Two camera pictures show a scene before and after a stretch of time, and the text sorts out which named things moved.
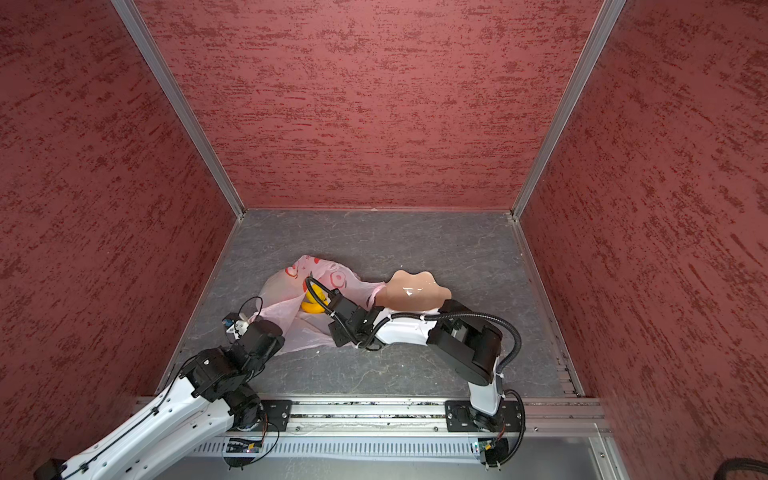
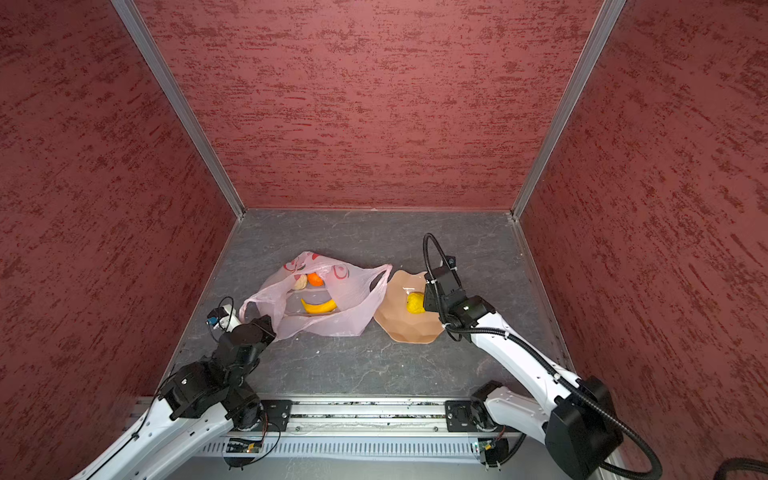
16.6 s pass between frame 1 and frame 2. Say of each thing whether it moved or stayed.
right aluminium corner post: stayed
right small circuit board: stayed
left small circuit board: stayed
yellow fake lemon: moved
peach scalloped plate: stayed
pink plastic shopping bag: moved
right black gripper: moved
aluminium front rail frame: stayed
